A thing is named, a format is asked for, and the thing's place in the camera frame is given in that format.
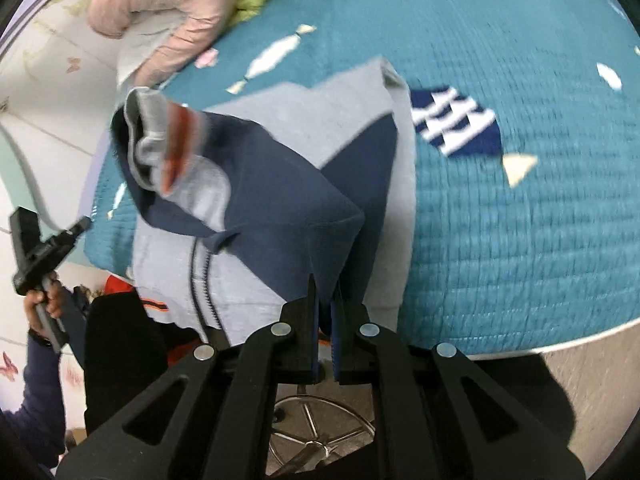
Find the teal quilted bedspread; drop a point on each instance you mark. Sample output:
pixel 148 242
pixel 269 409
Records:
pixel 526 116

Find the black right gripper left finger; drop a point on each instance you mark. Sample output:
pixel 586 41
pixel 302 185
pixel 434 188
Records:
pixel 299 355

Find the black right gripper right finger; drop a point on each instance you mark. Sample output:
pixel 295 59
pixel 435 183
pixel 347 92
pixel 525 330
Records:
pixel 351 357

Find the pink quilted jacket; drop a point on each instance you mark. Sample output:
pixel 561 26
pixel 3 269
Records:
pixel 197 24

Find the white folded cloth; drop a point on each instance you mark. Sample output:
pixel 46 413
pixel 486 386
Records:
pixel 147 32

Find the grey and navy hoodie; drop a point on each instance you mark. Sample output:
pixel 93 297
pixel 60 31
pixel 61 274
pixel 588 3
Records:
pixel 242 207

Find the navy sleeved left forearm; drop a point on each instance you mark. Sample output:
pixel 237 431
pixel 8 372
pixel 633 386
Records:
pixel 39 423

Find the metal stool base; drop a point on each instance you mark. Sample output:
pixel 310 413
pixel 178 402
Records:
pixel 309 432

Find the person's left hand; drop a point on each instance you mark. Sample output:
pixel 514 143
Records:
pixel 51 300

